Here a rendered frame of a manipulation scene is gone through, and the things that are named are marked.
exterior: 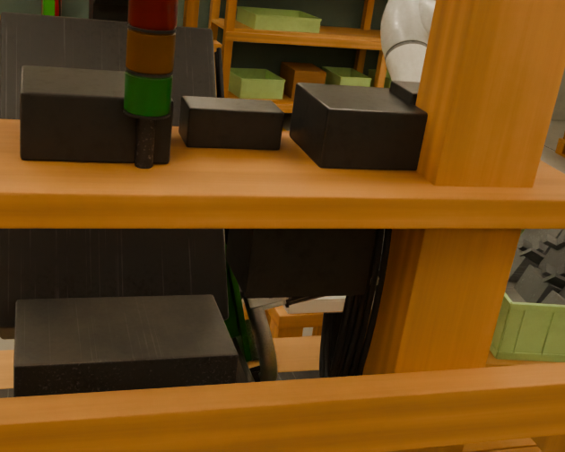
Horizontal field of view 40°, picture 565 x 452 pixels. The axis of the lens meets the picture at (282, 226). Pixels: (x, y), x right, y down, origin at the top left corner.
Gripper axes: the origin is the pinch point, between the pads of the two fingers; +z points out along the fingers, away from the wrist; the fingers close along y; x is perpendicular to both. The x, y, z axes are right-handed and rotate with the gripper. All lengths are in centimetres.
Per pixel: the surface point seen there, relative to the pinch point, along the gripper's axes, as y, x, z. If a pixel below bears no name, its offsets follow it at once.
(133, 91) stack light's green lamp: 58, -12, 16
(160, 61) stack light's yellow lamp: 61, -13, 13
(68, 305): 15.8, -3.0, 31.2
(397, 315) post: 33.1, 14.2, -11.0
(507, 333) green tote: -62, 11, -68
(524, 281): -83, -4, -89
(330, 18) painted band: -469, -346, -206
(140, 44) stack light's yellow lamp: 62, -15, 15
